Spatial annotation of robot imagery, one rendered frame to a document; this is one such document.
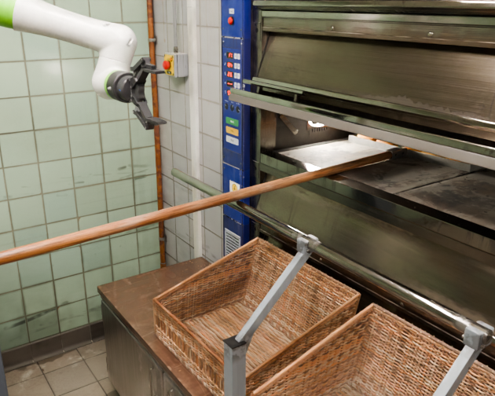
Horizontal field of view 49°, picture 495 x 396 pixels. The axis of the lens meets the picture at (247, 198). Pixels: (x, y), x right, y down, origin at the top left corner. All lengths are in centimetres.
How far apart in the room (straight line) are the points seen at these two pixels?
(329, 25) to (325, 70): 13
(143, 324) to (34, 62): 124
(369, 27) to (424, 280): 73
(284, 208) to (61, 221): 122
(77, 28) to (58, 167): 107
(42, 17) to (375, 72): 100
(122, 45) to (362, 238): 96
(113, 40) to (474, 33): 103
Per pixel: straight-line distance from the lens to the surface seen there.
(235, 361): 137
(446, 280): 160
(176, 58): 248
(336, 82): 173
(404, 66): 158
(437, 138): 133
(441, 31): 149
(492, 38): 142
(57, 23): 181
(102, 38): 179
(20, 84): 262
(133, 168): 287
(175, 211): 147
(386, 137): 142
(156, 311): 200
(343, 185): 177
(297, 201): 199
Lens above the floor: 173
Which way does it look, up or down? 20 degrees down
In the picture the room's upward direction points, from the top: straight up
